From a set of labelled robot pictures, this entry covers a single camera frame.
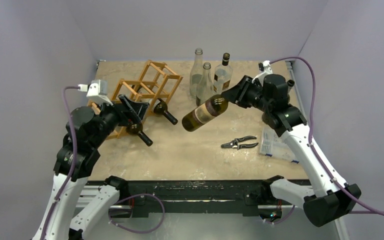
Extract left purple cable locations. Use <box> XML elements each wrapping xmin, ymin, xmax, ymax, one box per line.
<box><xmin>39</xmin><ymin>86</ymin><xmax>80</xmax><ymax>240</ymax></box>

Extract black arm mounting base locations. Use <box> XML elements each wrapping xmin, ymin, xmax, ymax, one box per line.
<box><xmin>89</xmin><ymin>180</ymin><xmax>294</xmax><ymax>220</ymax></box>

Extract black pruning shears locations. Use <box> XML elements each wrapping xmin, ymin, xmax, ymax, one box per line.
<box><xmin>220</xmin><ymin>135</ymin><xmax>259</xmax><ymax>150</ymax></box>

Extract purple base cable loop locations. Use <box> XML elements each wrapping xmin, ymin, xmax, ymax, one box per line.
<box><xmin>108</xmin><ymin>193</ymin><xmax>167</xmax><ymax>235</ymax></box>

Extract clear bottle front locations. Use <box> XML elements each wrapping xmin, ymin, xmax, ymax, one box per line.
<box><xmin>195</xmin><ymin>62</ymin><xmax>213</xmax><ymax>107</ymax></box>

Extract dark labelled wine bottle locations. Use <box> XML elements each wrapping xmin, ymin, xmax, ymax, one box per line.
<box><xmin>153</xmin><ymin>98</ymin><xmax>178</xmax><ymax>125</ymax></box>

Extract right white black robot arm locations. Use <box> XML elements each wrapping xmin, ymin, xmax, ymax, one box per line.
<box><xmin>221</xmin><ymin>74</ymin><xmax>361</xmax><ymax>227</ymax></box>

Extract clear liquor bottle black cap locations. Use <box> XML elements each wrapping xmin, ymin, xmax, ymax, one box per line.
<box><xmin>213</xmin><ymin>52</ymin><xmax>233</xmax><ymax>95</ymax></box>

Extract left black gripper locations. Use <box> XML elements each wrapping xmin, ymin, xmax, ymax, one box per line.
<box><xmin>91</xmin><ymin>93</ymin><xmax>149</xmax><ymax>147</ymax></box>

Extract tall clear bottle back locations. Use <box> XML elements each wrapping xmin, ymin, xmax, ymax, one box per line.
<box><xmin>189</xmin><ymin>48</ymin><xmax>203</xmax><ymax>99</ymax></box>

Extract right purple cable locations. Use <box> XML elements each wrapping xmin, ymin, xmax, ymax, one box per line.
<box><xmin>269</xmin><ymin>56</ymin><xmax>384</xmax><ymax>219</ymax></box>

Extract olive green wine bottle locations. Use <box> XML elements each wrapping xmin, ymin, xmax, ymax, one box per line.
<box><xmin>181</xmin><ymin>94</ymin><xmax>229</xmax><ymax>132</ymax></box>

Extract clear plastic parts box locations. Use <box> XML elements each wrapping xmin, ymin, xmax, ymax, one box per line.
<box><xmin>259</xmin><ymin>126</ymin><xmax>299</xmax><ymax>164</ymax></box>

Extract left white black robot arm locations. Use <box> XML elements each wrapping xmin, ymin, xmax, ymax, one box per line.
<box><xmin>33</xmin><ymin>94</ymin><xmax>150</xmax><ymax>240</ymax></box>

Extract dark bottle in lower rack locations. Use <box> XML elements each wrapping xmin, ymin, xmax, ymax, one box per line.
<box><xmin>126</xmin><ymin>122</ymin><xmax>153</xmax><ymax>147</ymax></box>

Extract green wine bottle far right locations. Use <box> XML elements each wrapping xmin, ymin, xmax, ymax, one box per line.
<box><xmin>286</xmin><ymin>79</ymin><xmax>295</xmax><ymax>88</ymax></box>

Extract wooden wine rack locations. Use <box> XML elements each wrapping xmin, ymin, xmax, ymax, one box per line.
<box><xmin>106</xmin><ymin>60</ymin><xmax>183</xmax><ymax>140</ymax></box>

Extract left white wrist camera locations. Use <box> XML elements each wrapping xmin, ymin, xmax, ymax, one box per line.
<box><xmin>77</xmin><ymin>79</ymin><xmax>114</xmax><ymax>106</ymax></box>

